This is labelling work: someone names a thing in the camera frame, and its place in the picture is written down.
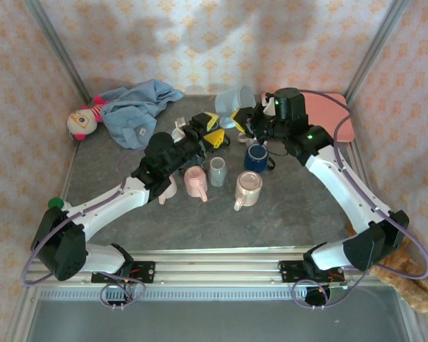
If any large light blue mug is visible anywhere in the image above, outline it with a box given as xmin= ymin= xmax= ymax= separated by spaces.
xmin=214 ymin=85 xmax=256 ymax=130

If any navy blue mug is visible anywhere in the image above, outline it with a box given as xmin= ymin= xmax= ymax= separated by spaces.
xmin=243 ymin=143 xmax=276 ymax=172

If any grey mug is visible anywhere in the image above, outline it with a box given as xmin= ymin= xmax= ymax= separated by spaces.
xmin=208 ymin=156 xmax=228 ymax=187

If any pink tray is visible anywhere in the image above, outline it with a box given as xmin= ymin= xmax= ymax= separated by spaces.
xmin=260 ymin=90 xmax=357 ymax=144

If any beige mug purple inside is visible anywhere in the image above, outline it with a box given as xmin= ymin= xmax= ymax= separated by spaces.
xmin=233 ymin=170 xmax=264 ymax=212

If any blue cloth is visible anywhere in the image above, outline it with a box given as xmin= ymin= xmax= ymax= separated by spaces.
xmin=98 ymin=78 xmax=185 ymax=150

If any plush doll with pink hair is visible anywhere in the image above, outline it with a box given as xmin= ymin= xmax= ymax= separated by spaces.
xmin=66 ymin=95 xmax=110 ymax=143

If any grey metal panel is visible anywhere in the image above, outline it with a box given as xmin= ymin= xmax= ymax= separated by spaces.
xmin=6 ymin=286 xmax=425 ymax=342

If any brown teddy plush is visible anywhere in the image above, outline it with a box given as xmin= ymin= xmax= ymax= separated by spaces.
xmin=345 ymin=222 xmax=428 ymax=314

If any aluminium table side rail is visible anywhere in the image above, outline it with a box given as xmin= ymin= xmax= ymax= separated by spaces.
xmin=58 ymin=140 xmax=80 ymax=200

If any aluminium frame post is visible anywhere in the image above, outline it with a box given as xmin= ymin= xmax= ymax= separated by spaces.
xmin=344 ymin=0 xmax=411 ymax=104
xmin=23 ymin=0 xmax=92 ymax=103

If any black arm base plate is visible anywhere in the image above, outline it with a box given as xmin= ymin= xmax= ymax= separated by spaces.
xmin=277 ymin=259 xmax=347 ymax=286
xmin=91 ymin=261 xmax=156 ymax=285

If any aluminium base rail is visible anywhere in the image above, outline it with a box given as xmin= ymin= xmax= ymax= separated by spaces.
xmin=23 ymin=249 xmax=382 ymax=288

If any grey slotted cable duct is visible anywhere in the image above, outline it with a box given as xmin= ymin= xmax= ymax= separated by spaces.
xmin=37 ymin=287 xmax=310 ymax=301

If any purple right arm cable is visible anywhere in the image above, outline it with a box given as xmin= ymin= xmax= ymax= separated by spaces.
xmin=292 ymin=88 xmax=428 ymax=310

